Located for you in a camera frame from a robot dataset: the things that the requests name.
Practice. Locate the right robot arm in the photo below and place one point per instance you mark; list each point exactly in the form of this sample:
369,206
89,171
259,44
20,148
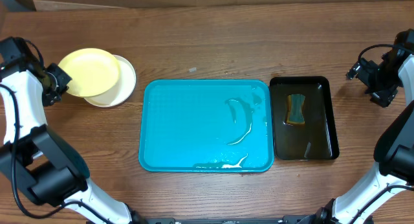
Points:
392,171

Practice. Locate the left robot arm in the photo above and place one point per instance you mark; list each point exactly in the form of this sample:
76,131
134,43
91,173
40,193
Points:
46,173

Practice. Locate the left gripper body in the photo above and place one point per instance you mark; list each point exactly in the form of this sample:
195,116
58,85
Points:
57,84

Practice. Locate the teal plastic tray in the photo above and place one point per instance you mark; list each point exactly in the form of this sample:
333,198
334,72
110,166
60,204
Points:
221,126

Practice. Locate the small grey table scrap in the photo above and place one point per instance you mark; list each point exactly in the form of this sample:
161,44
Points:
193,69

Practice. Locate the yellow plate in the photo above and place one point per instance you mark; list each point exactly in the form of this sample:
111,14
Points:
93,71

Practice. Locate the green yellow sponge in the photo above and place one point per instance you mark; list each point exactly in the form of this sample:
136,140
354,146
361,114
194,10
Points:
295,103

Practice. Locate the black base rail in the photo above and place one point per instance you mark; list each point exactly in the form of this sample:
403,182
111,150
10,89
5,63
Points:
289,219

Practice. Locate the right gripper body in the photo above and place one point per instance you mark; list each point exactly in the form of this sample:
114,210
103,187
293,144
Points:
383,81

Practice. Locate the white plate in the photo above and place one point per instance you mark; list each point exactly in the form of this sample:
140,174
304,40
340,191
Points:
121,91

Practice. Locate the black water tray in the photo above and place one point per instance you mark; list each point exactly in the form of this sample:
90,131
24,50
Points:
317,138

